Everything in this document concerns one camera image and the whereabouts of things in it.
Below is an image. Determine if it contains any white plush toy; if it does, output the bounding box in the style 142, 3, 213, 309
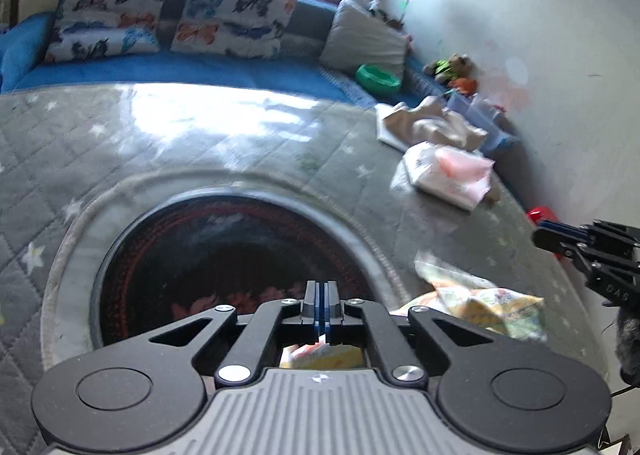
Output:
349, 0, 387, 16

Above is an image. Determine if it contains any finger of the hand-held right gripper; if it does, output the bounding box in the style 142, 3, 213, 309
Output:
539, 220, 598, 238
531, 228, 591, 262

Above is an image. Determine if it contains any blue sofa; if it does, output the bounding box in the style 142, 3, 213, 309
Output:
0, 0, 522, 158

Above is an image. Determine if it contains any grey pillow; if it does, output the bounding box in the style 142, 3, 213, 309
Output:
318, 0, 409, 82

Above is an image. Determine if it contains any clear plastic storage box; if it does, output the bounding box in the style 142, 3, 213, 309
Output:
444, 92, 522, 159

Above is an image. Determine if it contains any green patterned baby garment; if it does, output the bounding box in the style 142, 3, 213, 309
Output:
279, 255, 549, 369

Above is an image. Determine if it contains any brown plush bear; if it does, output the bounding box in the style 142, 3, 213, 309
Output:
423, 54, 476, 86

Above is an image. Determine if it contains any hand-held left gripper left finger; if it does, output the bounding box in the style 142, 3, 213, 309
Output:
145, 280, 324, 387

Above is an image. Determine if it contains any pink white folded garment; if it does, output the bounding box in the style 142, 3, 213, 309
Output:
401, 141, 496, 212

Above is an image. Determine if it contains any beige crumpled garment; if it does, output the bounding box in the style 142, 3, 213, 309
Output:
375, 96, 489, 154

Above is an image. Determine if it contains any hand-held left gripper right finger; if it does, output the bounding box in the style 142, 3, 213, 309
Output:
324, 280, 497, 390

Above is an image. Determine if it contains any orange plush toy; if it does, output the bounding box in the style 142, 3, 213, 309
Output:
446, 77, 479, 96

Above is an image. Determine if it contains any butterfly print cushion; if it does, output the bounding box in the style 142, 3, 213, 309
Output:
170, 0, 302, 62
42, 0, 169, 64

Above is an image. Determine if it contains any green plastic bowl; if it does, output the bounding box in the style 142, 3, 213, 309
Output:
355, 63, 404, 96

